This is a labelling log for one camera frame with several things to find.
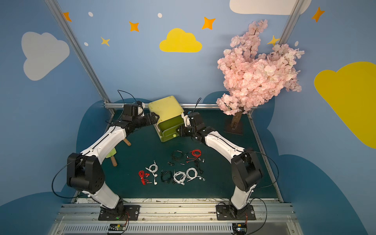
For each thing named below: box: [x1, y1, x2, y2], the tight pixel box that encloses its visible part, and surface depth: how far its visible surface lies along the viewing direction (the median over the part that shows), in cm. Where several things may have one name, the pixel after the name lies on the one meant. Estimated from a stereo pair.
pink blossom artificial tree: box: [216, 19, 305, 135], surface depth 69 cm
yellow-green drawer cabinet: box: [147, 95, 185, 143], surface depth 92 cm
